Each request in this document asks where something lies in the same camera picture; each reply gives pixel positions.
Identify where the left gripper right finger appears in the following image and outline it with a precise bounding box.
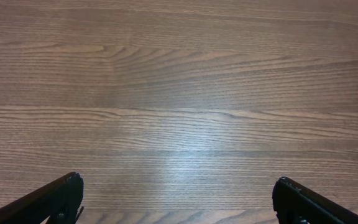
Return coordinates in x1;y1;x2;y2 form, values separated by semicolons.
272;177;358;224

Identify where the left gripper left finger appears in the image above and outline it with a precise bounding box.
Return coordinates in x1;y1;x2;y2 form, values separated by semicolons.
0;172;84;224

